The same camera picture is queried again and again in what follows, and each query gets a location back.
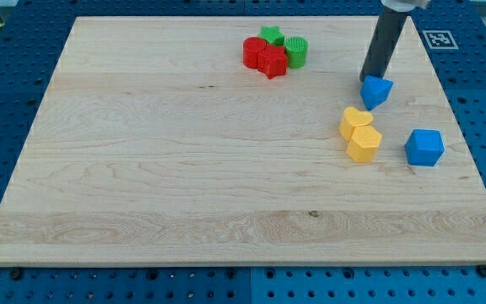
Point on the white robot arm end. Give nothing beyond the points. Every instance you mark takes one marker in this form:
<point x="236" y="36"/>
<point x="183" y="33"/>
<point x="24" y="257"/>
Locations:
<point x="404" y="6"/>

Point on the blue triangle block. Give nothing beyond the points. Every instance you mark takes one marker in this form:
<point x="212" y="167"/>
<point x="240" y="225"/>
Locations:
<point x="375" y="91"/>

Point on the blue cube block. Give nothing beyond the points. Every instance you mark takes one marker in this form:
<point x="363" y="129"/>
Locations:
<point x="424" y="147"/>

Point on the light wooden board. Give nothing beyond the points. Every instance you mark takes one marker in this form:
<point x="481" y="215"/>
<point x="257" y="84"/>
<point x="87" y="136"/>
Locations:
<point x="154" y="145"/>

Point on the red star block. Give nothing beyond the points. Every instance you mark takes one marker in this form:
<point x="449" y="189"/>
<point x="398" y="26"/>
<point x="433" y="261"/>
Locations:
<point x="272" y="61"/>

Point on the red cylinder block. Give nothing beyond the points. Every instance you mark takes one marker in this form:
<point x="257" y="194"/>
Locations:
<point x="251" y="48"/>

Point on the yellow heart block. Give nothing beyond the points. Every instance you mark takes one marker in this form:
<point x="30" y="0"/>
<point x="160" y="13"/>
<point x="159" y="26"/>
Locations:
<point x="353" y="118"/>

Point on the green cylinder block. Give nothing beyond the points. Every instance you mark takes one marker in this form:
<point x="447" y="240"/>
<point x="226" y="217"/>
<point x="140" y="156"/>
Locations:
<point x="296" y="48"/>

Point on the yellow hexagon block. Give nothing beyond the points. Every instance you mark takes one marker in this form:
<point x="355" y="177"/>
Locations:
<point x="364" y="144"/>

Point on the green star block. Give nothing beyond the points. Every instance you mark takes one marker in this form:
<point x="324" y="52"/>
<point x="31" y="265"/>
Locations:
<point x="272" y="35"/>

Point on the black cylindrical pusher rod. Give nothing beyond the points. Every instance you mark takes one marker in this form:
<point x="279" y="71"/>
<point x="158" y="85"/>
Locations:
<point x="383" y="43"/>

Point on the white fiducial marker tag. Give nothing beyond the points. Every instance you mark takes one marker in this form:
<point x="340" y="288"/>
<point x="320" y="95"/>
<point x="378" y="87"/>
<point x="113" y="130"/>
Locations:
<point x="440" y="40"/>

